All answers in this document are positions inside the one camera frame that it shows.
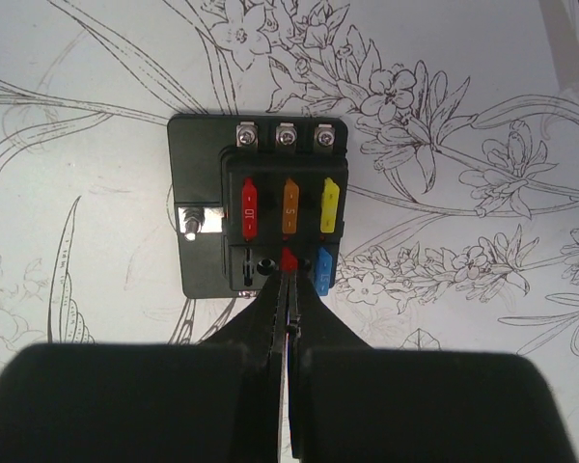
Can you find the yellow blade fuse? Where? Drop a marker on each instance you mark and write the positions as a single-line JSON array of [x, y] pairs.
[[329, 205]]

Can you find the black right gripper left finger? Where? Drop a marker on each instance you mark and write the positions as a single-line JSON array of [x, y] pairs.
[[215, 401]]

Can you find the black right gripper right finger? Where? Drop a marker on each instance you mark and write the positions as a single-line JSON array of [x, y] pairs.
[[350, 402]]

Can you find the red blade fuse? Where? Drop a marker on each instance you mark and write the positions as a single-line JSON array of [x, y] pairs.
[[289, 262], [249, 209]]

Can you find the black fuse box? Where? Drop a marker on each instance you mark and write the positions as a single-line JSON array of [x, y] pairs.
[[211, 156]]

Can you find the orange blade fuse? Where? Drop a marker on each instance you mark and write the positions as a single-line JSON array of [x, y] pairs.
[[290, 207]]

